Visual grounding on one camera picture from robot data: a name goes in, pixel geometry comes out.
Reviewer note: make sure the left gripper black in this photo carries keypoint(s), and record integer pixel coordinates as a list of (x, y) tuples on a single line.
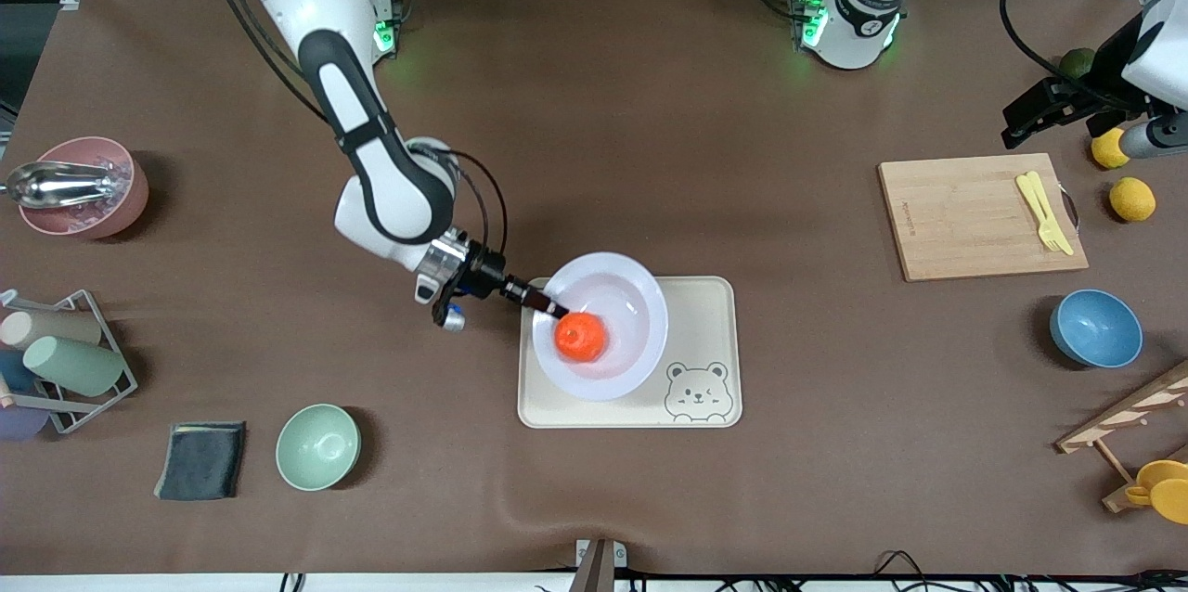
[(1106, 63)]

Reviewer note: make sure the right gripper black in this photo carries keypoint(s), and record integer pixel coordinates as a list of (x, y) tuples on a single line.
[(485, 280)]

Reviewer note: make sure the orange fruit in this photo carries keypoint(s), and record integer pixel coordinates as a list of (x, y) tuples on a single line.
[(581, 338)]

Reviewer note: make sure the white round plate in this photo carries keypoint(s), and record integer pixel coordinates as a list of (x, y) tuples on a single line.
[(622, 295)]

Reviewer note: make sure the yellow plastic plate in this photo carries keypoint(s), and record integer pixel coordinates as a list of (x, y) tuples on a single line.
[(1174, 504)]

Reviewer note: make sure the yellow lemon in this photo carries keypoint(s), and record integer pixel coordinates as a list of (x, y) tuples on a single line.
[(1107, 151), (1132, 199)]

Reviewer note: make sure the yellow plastic fork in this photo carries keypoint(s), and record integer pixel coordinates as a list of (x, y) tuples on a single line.
[(1026, 188)]

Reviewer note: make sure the yellow plastic knife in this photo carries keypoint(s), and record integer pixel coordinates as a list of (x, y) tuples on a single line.
[(1061, 235)]

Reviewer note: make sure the bamboo cutting board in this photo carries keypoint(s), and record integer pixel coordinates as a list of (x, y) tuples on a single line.
[(956, 216)]

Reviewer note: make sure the cream tray with bear print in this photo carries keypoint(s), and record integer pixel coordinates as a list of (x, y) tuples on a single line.
[(705, 314)]

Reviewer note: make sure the blue bowl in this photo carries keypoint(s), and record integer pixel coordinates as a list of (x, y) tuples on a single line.
[(1100, 328)]

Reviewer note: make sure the brown table mat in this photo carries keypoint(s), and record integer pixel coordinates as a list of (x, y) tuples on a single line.
[(742, 156)]

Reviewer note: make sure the mint green bowl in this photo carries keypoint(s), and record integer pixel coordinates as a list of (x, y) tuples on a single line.
[(317, 448)]

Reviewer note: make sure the wooden dish rack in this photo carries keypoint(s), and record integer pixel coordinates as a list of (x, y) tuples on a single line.
[(1114, 420)]

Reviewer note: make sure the yellow plastic cup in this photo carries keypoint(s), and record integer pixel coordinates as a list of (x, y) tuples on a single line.
[(1165, 471)]

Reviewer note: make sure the grey folded cloth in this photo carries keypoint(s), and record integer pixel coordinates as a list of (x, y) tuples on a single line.
[(200, 462)]

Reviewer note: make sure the pink bowl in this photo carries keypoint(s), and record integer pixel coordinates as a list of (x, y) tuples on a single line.
[(125, 193)]

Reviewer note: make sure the clear ice cubes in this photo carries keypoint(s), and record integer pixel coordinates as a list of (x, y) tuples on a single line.
[(109, 173)]

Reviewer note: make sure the sage green plastic cup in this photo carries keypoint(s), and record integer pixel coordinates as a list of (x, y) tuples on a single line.
[(74, 367)]

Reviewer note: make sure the beige plastic cup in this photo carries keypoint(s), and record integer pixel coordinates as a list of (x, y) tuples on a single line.
[(46, 329)]

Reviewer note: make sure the silver metal scoop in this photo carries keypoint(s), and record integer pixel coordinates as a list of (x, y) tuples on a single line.
[(46, 186)]

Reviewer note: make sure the dark teal plastic cup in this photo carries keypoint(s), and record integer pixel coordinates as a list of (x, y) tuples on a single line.
[(14, 374)]

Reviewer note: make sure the purple plastic cup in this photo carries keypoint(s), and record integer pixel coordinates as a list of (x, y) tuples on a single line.
[(20, 423)]

